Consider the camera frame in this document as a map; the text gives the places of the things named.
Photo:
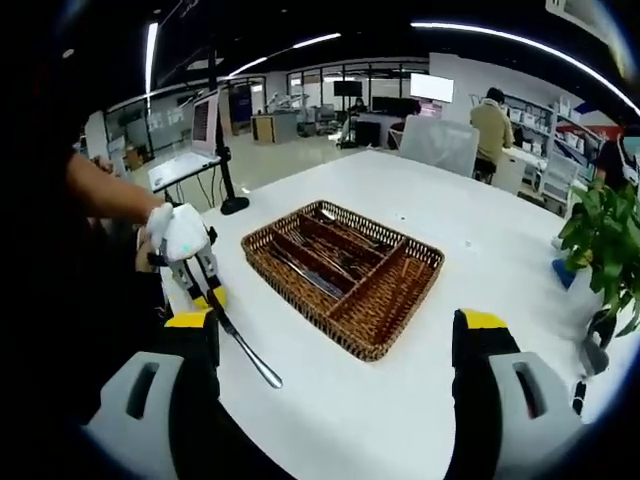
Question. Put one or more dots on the white mesh-back chair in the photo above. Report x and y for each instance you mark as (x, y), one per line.
(440, 145)

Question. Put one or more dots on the person's body in black clothing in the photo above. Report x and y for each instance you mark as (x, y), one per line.
(50, 275)

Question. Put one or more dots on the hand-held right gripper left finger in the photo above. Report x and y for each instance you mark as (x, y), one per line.
(140, 400)

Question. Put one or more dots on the grey and black device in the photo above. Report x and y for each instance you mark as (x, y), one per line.
(595, 360)

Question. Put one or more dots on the silver metal knife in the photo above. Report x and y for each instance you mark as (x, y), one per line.
(260, 367)
(325, 282)

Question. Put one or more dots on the wood and grey cabinet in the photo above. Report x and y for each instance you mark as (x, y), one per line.
(272, 129)

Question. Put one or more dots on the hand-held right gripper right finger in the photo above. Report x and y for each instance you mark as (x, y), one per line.
(530, 400)

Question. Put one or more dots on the ceiling air vent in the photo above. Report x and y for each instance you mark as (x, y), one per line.
(570, 7)

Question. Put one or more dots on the white office chair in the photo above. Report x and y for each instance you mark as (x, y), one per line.
(560, 175)

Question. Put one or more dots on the white shelf with boxes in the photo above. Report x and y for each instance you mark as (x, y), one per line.
(530, 115)

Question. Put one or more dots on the silver metal fork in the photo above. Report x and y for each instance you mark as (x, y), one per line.
(350, 265)
(302, 235)

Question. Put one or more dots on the white office desk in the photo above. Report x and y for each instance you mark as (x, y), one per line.
(515, 170)

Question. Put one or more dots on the green leafy plant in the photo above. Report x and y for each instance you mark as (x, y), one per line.
(610, 250)

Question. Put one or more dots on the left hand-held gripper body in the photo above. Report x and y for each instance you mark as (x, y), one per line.
(182, 230)

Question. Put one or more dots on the black pole stand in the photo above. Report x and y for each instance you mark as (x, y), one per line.
(235, 206)

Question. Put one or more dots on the white wall screen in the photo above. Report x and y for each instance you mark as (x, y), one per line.
(432, 87)

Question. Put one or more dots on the small black remote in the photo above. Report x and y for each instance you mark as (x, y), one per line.
(579, 397)

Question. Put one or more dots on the brown wicker storage slot tray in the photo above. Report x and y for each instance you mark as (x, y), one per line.
(380, 325)

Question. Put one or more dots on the black television on stand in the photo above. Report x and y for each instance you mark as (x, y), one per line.
(347, 88)

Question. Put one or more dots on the LED strip ceiling light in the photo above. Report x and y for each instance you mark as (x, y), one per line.
(152, 50)
(320, 39)
(430, 24)

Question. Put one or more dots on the blue triangular sign stand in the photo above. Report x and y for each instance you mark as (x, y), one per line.
(565, 275)

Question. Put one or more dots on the silver metal spoon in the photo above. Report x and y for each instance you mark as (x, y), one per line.
(326, 216)
(370, 242)

